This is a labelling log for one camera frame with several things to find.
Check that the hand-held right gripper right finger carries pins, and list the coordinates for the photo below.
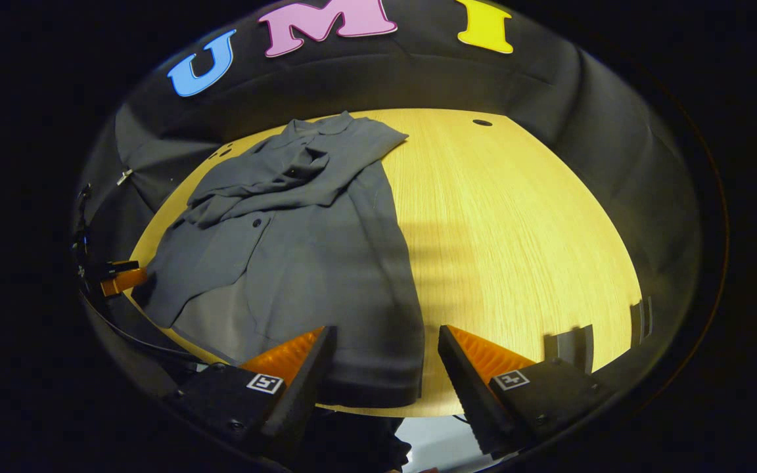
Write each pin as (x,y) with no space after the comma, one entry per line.
(470,401)

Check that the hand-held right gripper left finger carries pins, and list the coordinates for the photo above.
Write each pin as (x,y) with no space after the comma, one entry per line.
(299,401)

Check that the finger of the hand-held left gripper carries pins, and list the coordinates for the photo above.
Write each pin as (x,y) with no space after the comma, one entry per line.
(122,281)

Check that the grey button shirt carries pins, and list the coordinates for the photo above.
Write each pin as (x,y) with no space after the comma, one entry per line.
(326,263)

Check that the small white clip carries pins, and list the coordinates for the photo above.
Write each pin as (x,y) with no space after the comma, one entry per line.
(124,176)

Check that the black backdrop cloth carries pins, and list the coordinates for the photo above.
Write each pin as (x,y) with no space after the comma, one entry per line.
(418,72)

